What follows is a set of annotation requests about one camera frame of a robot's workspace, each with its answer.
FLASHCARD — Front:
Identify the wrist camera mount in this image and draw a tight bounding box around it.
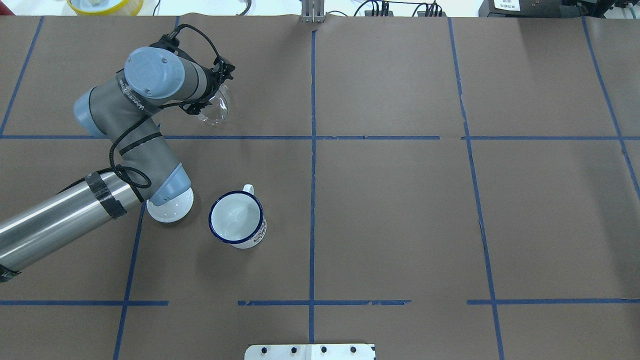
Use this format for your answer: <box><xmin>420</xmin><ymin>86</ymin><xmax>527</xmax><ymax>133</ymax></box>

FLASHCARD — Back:
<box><xmin>211</xmin><ymin>55</ymin><xmax>236</xmax><ymax>84</ymax></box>

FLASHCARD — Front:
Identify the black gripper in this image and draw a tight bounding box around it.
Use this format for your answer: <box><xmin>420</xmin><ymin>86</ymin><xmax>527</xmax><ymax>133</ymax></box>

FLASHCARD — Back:
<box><xmin>192</xmin><ymin>64</ymin><xmax>224</xmax><ymax>113</ymax></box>

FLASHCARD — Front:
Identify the white enamel cup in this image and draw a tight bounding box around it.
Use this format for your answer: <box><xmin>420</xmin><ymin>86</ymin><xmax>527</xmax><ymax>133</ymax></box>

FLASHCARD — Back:
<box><xmin>208</xmin><ymin>184</ymin><xmax>268</xmax><ymax>249</ymax></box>

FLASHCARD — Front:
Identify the clear plastic funnel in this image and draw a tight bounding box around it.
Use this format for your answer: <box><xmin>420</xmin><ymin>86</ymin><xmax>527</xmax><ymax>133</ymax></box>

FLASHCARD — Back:
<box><xmin>195</xmin><ymin>85</ymin><xmax>233</xmax><ymax>126</ymax></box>

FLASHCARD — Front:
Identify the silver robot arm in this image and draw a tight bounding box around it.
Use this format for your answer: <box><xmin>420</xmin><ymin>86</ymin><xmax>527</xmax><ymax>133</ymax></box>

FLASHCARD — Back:
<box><xmin>0</xmin><ymin>46</ymin><xmax>235</xmax><ymax>283</ymax></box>

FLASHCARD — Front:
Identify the brown cardboard mat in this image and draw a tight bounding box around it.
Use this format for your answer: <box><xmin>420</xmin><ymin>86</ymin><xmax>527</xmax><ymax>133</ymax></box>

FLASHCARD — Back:
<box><xmin>1</xmin><ymin>14</ymin><xmax>639</xmax><ymax>360</ymax></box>

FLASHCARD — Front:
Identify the black computer box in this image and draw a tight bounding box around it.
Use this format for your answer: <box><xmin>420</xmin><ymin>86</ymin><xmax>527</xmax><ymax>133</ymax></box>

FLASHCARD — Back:
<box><xmin>478</xmin><ymin>0</ymin><xmax>563</xmax><ymax>19</ymax></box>

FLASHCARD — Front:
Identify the yellow tape roll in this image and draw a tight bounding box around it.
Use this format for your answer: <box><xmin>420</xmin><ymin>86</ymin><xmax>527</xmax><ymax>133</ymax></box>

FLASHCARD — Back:
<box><xmin>66</xmin><ymin>0</ymin><xmax>145</xmax><ymax>16</ymax></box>

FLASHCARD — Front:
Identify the aluminium frame post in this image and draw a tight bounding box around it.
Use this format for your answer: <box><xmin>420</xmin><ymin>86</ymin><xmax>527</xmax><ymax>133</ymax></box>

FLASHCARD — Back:
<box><xmin>299</xmin><ymin>0</ymin><xmax>326</xmax><ymax>24</ymax></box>

